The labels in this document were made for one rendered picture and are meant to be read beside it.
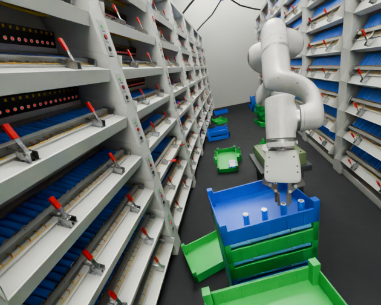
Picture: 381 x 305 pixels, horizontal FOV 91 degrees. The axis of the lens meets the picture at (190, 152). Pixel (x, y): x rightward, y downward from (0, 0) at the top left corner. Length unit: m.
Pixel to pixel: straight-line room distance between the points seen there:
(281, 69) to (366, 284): 0.96
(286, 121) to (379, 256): 0.90
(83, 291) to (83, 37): 0.84
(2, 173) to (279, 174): 0.67
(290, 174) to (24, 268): 0.68
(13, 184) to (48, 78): 0.28
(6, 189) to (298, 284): 0.72
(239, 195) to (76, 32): 0.88
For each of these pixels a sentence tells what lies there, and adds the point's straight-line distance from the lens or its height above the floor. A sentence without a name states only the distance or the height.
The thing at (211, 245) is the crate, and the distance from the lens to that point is 1.27.
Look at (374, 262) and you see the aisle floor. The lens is 1.30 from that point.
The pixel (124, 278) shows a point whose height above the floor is 0.31.
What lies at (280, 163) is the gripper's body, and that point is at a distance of 0.62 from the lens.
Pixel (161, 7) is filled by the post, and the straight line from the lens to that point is 2.29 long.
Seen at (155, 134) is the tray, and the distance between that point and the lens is 1.14.
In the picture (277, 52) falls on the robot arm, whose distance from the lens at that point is 0.74.
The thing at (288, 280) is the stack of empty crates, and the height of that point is 0.42.
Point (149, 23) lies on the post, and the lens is 1.55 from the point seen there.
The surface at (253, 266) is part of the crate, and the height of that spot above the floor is 0.36.
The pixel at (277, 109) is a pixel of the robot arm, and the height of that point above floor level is 0.82.
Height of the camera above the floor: 0.97
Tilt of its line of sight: 22 degrees down
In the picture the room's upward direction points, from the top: 14 degrees counter-clockwise
